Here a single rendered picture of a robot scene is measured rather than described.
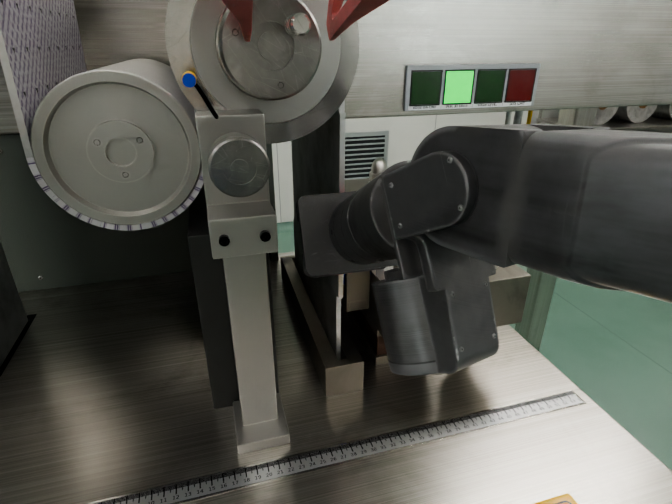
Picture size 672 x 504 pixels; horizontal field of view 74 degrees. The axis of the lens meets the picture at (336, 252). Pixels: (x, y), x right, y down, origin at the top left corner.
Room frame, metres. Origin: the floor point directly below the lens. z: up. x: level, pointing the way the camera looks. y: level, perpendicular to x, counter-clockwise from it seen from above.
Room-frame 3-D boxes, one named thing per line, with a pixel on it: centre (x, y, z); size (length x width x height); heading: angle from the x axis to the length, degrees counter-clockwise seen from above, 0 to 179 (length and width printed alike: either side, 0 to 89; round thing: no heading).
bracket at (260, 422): (0.33, 0.08, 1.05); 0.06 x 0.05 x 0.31; 16
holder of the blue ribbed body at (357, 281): (0.52, 0.01, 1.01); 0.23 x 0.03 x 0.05; 16
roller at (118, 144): (0.47, 0.20, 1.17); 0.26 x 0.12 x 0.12; 16
